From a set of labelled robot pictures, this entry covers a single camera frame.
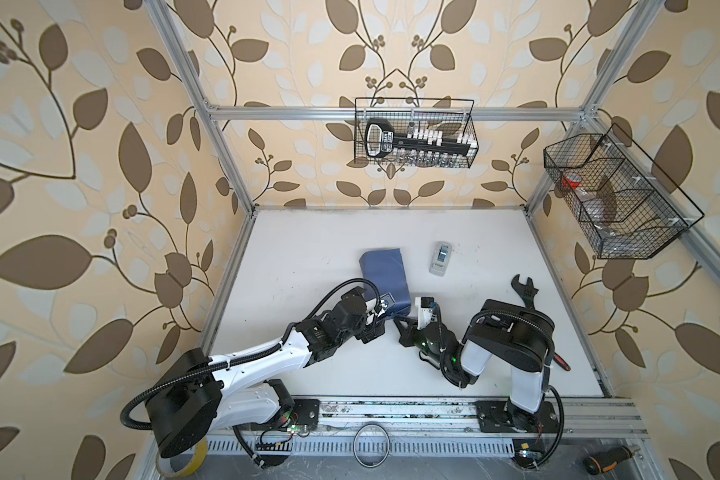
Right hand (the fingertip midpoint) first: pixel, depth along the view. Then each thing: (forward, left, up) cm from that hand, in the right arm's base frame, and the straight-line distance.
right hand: (393, 323), depth 89 cm
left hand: (+2, +6, +11) cm, 12 cm away
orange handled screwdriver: (-35, -45, +1) cm, 57 cm away
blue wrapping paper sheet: (+17, +1, +4) cm, 18 cm away
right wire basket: (+16, -58, +32) cm, 68 cm away
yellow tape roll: (-32, +47, +2) cm, 57 cm away
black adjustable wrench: (+9, -44, -1) cm, 45 cm away
